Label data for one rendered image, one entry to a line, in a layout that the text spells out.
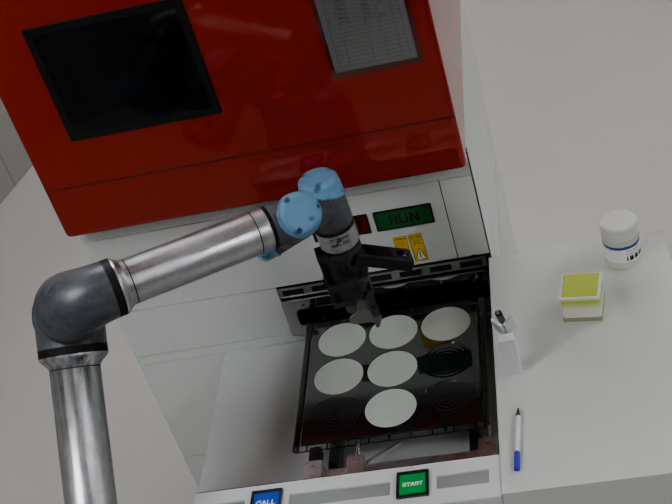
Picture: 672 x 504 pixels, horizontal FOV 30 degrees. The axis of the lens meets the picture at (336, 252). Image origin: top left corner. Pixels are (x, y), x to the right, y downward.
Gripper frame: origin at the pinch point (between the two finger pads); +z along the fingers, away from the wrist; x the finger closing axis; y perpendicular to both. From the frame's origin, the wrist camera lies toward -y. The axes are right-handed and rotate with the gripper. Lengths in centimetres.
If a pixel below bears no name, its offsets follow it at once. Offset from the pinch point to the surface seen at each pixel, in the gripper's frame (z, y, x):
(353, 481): 4.4, 13.5, 34.0
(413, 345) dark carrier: 10.6, -4.7, -2.0
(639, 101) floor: 102, -116, -196
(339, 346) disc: 10.2, 9.5, -8.8
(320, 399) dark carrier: 10.1, 16.0, 4.7
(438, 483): 5.2, -0.2, 40.1
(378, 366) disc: 10.5, 3.2, 0.7
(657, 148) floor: 102, -110, -165
